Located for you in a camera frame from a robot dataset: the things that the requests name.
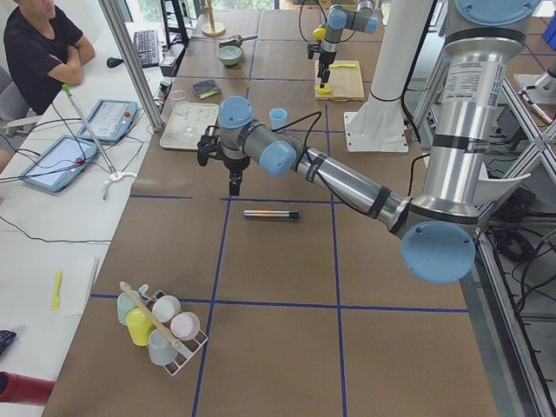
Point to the wooden cup tree stand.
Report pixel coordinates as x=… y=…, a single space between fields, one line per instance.
x=212 y=28

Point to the teach pendant tablet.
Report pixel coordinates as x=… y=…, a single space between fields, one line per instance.
x=111 y=119
x=60 y=164

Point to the yellow cup in rack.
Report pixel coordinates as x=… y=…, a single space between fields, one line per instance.
x=139 y=326

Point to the near teach pendant tablet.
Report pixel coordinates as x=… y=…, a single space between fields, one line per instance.
x=60 y=164

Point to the metal ice scoop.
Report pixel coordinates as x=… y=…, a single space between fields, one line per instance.
x=236 y=40

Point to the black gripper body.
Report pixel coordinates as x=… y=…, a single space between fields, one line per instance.
x=324 y=57
x=234 y=163

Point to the yellow plastic knife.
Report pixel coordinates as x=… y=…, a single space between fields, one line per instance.
x=343 y=66

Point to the green bowl of ice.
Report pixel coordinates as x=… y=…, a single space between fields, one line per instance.
x=229 y=55

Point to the seated person black shirt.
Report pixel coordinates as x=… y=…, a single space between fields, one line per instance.
x=44 y=51

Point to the wooden cutting board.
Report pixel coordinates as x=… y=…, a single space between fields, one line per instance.
x=346 y=84

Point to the white cup in rack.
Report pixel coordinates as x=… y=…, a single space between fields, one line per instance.
x=166 y=308

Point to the grey folded cloth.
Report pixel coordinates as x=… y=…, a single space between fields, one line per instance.
x=206 y=88

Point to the pink cup in rack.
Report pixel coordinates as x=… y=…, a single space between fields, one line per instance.
x=185 y=326

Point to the black computer mouse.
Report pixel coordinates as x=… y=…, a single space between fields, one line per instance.
x=113 y=62

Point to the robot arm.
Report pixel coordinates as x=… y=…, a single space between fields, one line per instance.
x=435 y=227
x=363 y=19

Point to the cream bear tray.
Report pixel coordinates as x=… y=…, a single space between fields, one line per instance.
x=201 y=116

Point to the mint green cup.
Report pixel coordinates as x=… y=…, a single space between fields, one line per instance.
x=123 y=306

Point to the black keyboard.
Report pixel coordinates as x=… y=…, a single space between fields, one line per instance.
x=147 y=48

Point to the blue plastic cup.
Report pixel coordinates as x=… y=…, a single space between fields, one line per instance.
x=278 y=118

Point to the yellow spoon on desk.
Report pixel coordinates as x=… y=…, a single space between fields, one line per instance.
x=55 y=299

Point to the white wire cup rack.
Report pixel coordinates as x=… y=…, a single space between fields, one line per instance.
x=186 y=350

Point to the far teach pendant tablet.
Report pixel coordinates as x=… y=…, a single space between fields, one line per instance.
x=111 y=119

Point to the clear wine glass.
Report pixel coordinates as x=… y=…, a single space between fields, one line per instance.
x=182 y=108

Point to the grey cup in rack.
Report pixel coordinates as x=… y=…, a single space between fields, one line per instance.
x=161 y=352

